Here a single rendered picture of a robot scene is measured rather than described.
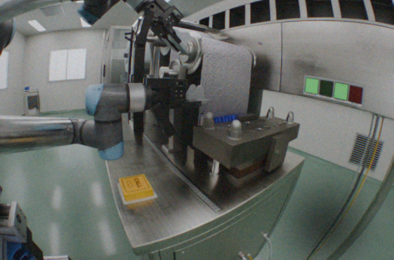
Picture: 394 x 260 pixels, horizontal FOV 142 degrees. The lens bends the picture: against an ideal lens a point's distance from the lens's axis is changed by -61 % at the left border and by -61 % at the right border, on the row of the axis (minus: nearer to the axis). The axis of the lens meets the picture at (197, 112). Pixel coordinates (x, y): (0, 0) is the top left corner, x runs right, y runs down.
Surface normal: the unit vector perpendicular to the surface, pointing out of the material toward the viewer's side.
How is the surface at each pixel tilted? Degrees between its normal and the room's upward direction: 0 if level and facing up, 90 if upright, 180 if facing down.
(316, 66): 90
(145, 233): 0
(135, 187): 0
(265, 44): 90
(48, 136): 94
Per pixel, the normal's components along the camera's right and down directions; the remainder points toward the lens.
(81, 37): 0.55, 0.21
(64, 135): 0.99, 0.15
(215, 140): -0.84, 0.07
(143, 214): 0.06, -0.98
